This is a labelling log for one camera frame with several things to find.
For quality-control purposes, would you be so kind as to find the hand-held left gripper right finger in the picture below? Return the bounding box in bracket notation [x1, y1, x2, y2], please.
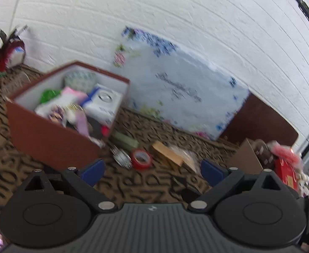
[187, 159, 299, 213]

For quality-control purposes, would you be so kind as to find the red and black feather ornament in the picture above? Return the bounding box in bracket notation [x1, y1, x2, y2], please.
[0, 22, 26, 77]

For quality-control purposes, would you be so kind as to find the brown patterned tablecloth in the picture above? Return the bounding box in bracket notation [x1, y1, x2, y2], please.
[0, 58, 252, 211]

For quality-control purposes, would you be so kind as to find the green crinkled item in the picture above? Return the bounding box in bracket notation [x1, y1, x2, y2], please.
[40, 89, 63, 105]

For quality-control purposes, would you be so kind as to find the clear plastic bag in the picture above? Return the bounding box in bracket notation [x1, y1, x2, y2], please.
[169, 145, 200, 173]

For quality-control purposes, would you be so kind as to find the silver metal coil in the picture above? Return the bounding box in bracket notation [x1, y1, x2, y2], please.
[111, 146, 133, 170]

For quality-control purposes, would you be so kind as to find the brown box lid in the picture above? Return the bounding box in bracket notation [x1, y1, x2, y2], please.
[220, 92, 299, 148]

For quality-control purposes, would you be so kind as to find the white and blue carton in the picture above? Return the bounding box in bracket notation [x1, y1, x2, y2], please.
[82, 83, 124, 125]

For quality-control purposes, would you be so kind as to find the white floral printed board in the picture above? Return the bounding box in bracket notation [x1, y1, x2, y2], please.
[112, 26, 250, 141]

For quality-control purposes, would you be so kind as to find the dark brown packet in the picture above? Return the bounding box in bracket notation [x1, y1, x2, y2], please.
[254, 140, 276, 170]

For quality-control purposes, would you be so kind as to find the red tape roll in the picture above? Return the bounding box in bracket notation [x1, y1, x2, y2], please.
[131, 149, 153, 171]

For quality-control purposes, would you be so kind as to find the plain cardboard box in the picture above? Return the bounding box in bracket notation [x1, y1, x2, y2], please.
[226, 138, 266, 175]

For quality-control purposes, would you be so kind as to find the patterned round tin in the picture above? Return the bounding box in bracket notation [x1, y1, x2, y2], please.
[64, 72, 97, 92]

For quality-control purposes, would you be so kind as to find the green rectangular box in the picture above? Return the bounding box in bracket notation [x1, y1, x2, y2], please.
[111, 132, 140, 150]

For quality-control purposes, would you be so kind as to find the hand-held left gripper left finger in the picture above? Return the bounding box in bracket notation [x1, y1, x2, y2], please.
[17, 159, 118, 214]

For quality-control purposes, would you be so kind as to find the red gift packet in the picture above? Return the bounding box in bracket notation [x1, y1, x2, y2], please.
[267, 142, 304, 193]

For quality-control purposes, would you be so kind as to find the pink tube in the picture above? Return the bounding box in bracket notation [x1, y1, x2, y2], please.
[75, 110, 90, 139]

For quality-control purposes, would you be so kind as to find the tan wooden block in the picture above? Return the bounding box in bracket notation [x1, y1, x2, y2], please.
[151, 141, 184, 167]

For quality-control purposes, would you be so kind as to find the brown cardboard storage box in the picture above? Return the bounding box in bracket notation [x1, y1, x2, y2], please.
[6, 61, 131, 164]

